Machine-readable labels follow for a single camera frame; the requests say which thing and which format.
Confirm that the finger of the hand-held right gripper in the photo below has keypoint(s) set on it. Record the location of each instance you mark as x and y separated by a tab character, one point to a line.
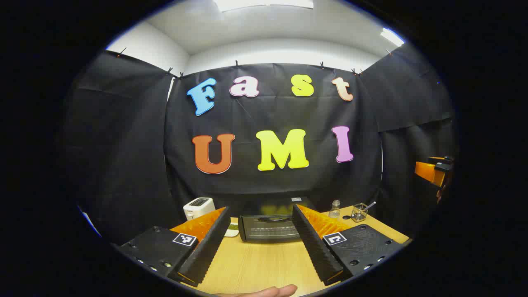
429	172

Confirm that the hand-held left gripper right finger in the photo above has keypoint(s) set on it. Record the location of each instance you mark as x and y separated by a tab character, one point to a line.
315	243

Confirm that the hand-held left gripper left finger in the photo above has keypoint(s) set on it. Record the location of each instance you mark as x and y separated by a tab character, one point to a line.
208	243

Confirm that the black electric oven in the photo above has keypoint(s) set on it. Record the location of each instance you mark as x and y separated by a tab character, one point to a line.
268	229

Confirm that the white divided snack dish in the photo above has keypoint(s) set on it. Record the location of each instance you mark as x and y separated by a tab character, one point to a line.
232	231

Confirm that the white toaster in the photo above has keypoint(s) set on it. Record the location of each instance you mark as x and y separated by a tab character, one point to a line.
198	208

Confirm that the clear bottle with yellow label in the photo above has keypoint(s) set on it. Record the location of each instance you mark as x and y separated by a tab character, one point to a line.
334	210

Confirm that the metal spoon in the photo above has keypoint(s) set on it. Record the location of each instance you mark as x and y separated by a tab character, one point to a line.
370	205

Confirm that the small ceiling light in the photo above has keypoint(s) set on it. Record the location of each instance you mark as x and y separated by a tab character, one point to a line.
392	37

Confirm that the long ceiling light panel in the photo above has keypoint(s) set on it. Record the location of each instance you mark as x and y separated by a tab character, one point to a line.
264	4

